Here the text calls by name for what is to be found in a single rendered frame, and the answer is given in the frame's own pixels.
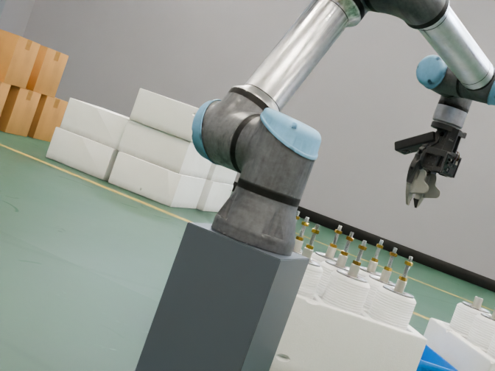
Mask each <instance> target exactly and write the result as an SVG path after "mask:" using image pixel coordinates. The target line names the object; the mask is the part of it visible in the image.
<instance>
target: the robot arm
mask: <svg viewBox="0 0 495 371"><path fill-rule="evenodd" d="M369 11H371V12H376V13H386V14H389V15H394V16H395V17H398V18H400V19H402V20H403V21H405V23H406V24H407V25H408V26H409V27H410V28H412V29H418V31H419V32H420V33H421V34H422V35H423V36H424V37H425V39H426V40H427V41H428V43H429V44H430V45H431V47H432V48H433V49H434V50H435V51H436V52H437V53H438V55H439V56H440V57H439V56H437V55H429V56H426V57H425V58H424V59H422V60H421V62H420V63H419V64H418V66H417V69H416V77H417V79H418V81H419V82H420V83H421V84H422V85H423V86H424V87H425V88H428V89H430V90H432V91H434V92H435V93H438V94H440V95H441V96H440V99H439V102H438V105H437V107H436V109H435V113H434V115H433V117H432V119H433V120H434V121H432V123H431V127H433V128H435V129H437V131H436V132H434V131H432V132H427V133H424V134H421V135H417V136H413V137H411V138H406V139H403V140H400V141H396V142H395V143H394V146H395V150H396V151H397V152H400V153H401V154H403V155H407V154H410V153H414V152H417V153H416V154H415V157H414V158H413V160H412V162H411V164H410V167H409V170H408V174H407V180H406V181H407V184H406V204H407V205H409V204H410V201H411V199H412V196H413V194H416V195H415V197H414V198H413V200H414V206H415V208H418V206H419V205H420V204H421V203H422V201H423V199H424V198H435V199H436V198H438V197H439V196H440V190H439V189H438V188H437V187H436V185H435V184H436V180H437V177H436V173H438V174H439V175H442V176H444V177H450V178H455V175H456V173H457V170H458V167H459V165H460V162H461V159H462V158H460V153H459V152H457V148H458V146H459V143H460V140H461V138H466V135H467V133H465V132H462V131H461V130H459V129H462V128H463V124H464V122H465V120H466V116H467V113H468V111H469V108H470V107H471V103H472V101H476V102H482V103H485V104H487V105H495V68H494V67H493V66H492V64H491V62H490V61H489V60H488V58H487V57H486V56H485V54H484V53H483V52H482V50H481V49H480V47H479V46H478V45H477V43H476V42H475V41H474V39H473V37H472V36H471V35H470V34H469V33H468V31H467V29H466V28H465V27H464V26H463V24H462V23H461V21H460V20H459V18H458V17H457V16H456V15H455V13H454V12H453V10H452V9H451V7H450V6H449V0H312V2H311V3H310V4H309V6H308V7H307V8H306V9H305V10H304V11H303V12H302V14H301V15H300V16H299V18H298V19H297V20H296V22H295V23H294V24H293V25H292V26H291V27H290V29H289V30H288V31H287V33H286V34H285V35H284V36H283V38H282V39H281V40H280V41H279V42H278V44H277V45H276V46H275V48H274V49H273V50H272V51H271V53H269V54H268V56H267V57H266V58H265V60H264V61H263V62H262V64H261V65H260V66H259V67H258V68H257V69H256V71H255V72H254V73H253V75H252V76H251V77H250V79H249V80H248V81H247V82H246V83H245V84H244V85H237V86H233V87H232V88H231V89H230V90H229V92H227V93H226V95H225V96H224V97H223V99H222V100H221V99H214V100H210V101H207V102H205V103H204V104H203V105H202V106H201V107H200V108H199V109H198V111H197V112H196V114H195V116H194V119H193V122H192V141H193V144H194V147H195V149H196V150H197V152H198V153H199V154H200V155H201V156H202V157H203V158H205V159H207V160H209V161H211V162H212V163H213V164H215V165H218V166H224V167H225V168H228V169H231V170H233V171H235V172H239V173H240V176H239V180H238V183H237V184H236V188H235V190H234V192H233V193H232V195H230V197H229V198H228V199H227V201H226V202H225V204H224V205H223V206H222V207H221V208H220V210H219V211H218V213H217V214H216V216H215V217H214V221H213V223H212V226H211V227H212V228H213V229H214V230H216V231H217V232H219V233H221V234H223V235H225V236H228V237H230V238H232V239H235V240H237V241H240V242H242V243H244V244H248V245H250V246H252V247H256V248H259V249H261V250H265V251H268V252H273V253H275V254H279V255H286V256H291V254H292V251H293V249H294V246H295V226H296V212H297V209H298V206H299V203H300V201H301V197H302V195H303V192H304V189H305V187H306V184H307V181H308V179H309V175H310V173H311V170H312V167H313V165H314V162H315V160H316V159H317V157H318V150H319V148H320V143H321V136H320V133H319V132H318V131H317V130H315V129H314V128H312V127H310V126H308V125H306V124H304V123H302V122H300V121H298V120H296V119H294V118H292V117H290V116H287V115H285V114H283V113H280V111H281V110H282V108H283V107H284V106H285V104H286V103H287V102H288V101H289V99H290V98H291V97H292V95H293V94H294V93H295V92H296V91H297V89H298V88H299V87H300V86H301V84H302V83H303V81H304V80H305V79H306V78H307V77H308V76H309V74H310V73H311V71H312V70H313V69H314V67H315V66H316V65H317V64H318V63H319V61H320V60H321V59H322V57H323V56H324V55H325V53H326V52H327V51H328V50H329V49H330V47H331V46H332V44H333V43H334V42H335V41H336V39H338V37H339V36H340V34H341V33H342V32H343V30H344V29H345V28H346V27H355V26H356V25H357V24H358V23H359V22H360V21H361V20H362V19H363V18H364V16H365V15H366V13H367V12H369ZM456 152H457V154H456ZM458 153H459V155H458Z"/></svg>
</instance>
